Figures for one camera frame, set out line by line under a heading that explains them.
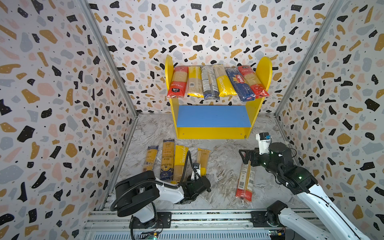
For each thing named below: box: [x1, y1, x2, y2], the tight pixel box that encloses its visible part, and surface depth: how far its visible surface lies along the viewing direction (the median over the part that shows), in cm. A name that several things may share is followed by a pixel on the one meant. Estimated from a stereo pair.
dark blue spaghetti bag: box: [142, 145, 159, 172], surface depth 95 cm
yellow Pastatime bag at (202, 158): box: [196, 147, 211, 177], surface depth 94 cm
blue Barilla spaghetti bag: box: [225, 66, 256, 102], surface depth 76 cm
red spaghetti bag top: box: [238, 65, 270, 99], surface depth 77 cm
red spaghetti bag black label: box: [167, 66, 189, 98], surface depth 79 cm
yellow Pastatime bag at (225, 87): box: [213, 64, 238, 98], surface depth 78 cm
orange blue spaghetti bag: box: [160, 139, 175, 181], surface depth 94 cm
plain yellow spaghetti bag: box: [187, 65, 205, 98], surface depth 78 cm
